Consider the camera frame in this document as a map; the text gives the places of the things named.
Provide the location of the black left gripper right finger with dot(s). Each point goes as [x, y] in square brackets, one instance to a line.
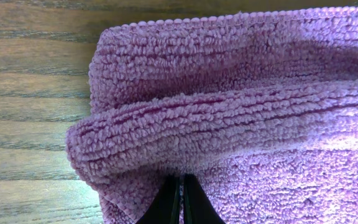
[197, 207]

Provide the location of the purple cloth with label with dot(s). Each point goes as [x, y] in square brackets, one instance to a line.
[261, 107]

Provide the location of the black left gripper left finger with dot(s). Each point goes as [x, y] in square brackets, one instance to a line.
[165, 208]

